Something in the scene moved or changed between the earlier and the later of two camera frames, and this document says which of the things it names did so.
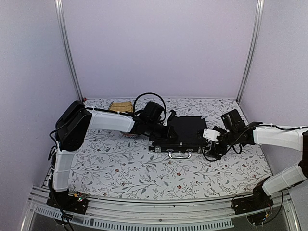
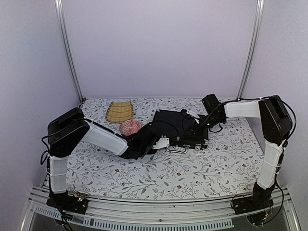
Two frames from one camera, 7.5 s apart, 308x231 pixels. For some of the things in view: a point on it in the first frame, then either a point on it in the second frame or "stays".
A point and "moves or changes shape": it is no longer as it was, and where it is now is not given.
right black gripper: x=214 y=148 to x=196 y=131
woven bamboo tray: x=121 y=107 stays
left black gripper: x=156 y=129 to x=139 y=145
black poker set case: x=190 y=130 moves or changes shape
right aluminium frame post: x=252 y=50 stays
